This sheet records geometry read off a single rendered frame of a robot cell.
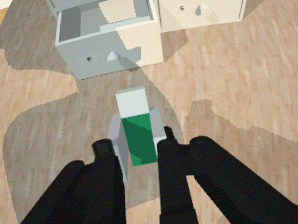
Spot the green and white eraser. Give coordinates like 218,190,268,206
116,85,158,166

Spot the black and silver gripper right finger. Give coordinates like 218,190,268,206
148,106,298,224

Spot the cream drawer front marked s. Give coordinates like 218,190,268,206
157,0,242,30

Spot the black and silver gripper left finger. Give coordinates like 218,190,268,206
20,113,129,224

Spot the white drawer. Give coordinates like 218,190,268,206
52,0,85,9
55,0,163,80

